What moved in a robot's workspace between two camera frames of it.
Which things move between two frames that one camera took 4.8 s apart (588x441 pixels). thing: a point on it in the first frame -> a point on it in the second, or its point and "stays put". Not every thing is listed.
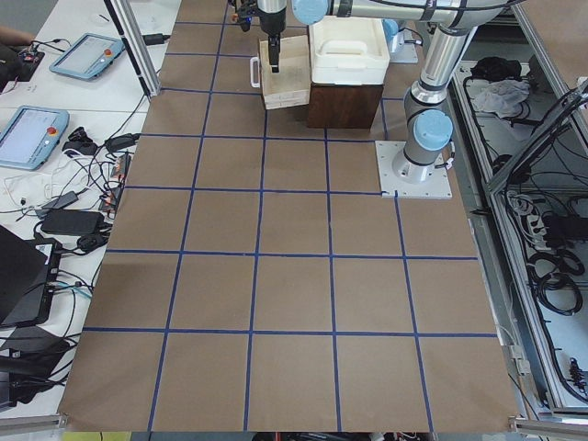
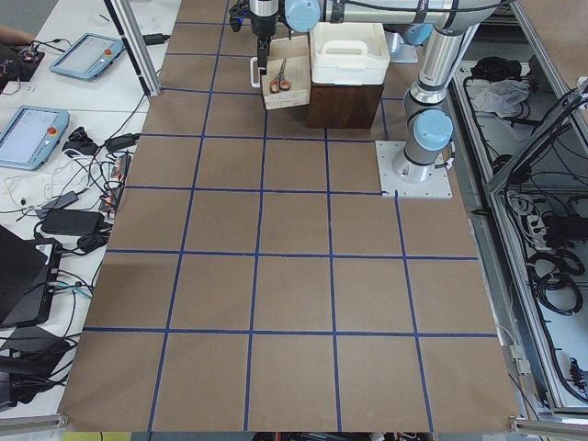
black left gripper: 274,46 -> 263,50
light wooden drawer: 291,84 stays put
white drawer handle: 254,72 stays put
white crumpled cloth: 503,97 stays put
